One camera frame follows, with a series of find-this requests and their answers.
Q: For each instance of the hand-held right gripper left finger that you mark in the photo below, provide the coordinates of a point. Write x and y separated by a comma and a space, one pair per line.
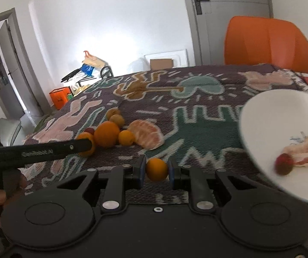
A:
142, 168

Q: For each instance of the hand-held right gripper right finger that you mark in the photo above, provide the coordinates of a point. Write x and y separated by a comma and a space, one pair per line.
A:
171, 170

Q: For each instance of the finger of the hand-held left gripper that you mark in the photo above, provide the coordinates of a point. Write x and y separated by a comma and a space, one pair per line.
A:
85, 143

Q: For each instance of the small orange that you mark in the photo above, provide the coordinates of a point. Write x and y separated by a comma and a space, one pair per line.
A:
126, 137
87, 153
156, 169

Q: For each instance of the small red fruit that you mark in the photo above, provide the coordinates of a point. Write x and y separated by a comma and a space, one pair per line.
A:
90, 131
284, 164

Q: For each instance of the large orange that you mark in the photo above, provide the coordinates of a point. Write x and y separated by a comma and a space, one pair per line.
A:
107, 134

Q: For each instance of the peeled pomelo piece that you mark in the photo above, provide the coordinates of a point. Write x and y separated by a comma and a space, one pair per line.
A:
147, 134
307, 150

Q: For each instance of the brown longan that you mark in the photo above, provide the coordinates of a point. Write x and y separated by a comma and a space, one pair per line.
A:
116, 120
113, 111

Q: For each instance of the fried egg plush pillow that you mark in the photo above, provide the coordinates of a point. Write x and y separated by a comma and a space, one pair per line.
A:
277, 123

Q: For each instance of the white armchair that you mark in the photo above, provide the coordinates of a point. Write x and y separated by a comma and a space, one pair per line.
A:
0, 131

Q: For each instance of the green bottle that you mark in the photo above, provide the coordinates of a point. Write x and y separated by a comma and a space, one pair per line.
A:
70, 96

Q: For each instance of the orange box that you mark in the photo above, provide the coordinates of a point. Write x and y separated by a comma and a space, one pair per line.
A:
59, 98

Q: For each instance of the black folded item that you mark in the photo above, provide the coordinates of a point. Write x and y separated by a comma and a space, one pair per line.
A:
72, 75

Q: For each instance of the printed blanket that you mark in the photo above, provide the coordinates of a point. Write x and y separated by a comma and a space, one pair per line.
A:
210, 113

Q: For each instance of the blue and white bag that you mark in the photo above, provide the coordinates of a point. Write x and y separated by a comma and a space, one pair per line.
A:
86, 70

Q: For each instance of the black metal rack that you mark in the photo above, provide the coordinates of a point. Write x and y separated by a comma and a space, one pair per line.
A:
107, 70

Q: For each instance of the grey interior door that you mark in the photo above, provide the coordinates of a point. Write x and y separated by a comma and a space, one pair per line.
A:
19, 67

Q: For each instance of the cardboard piece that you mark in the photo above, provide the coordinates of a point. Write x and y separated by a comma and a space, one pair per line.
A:
162, 64

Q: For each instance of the orange chair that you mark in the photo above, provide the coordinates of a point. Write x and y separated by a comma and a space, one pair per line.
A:
266, 43

